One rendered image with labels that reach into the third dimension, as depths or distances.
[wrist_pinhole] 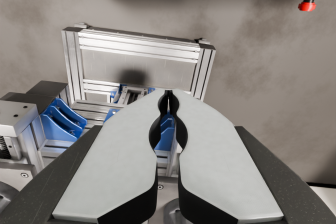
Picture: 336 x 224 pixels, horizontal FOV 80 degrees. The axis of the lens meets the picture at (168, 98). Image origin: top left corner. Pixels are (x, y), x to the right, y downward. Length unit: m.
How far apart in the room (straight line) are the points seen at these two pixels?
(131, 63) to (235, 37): 0.69
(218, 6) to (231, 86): 0.57
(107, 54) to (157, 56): 0.29
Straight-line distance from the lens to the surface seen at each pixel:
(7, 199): 0.63
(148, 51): 1.17
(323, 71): 1.82
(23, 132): 0.59
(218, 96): 1.59
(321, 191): 2.57
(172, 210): 0.55
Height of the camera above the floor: 1.33
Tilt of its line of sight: 59 degrees down
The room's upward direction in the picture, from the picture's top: 179 degrees counter-clockwise
